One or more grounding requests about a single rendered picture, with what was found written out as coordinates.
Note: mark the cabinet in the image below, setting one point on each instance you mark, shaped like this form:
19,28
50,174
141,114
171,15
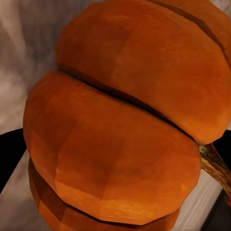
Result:
219,218

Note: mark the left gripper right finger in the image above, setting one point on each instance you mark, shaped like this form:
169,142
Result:
223,147

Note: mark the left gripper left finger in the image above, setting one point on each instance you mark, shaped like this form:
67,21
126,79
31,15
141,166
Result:
12,148

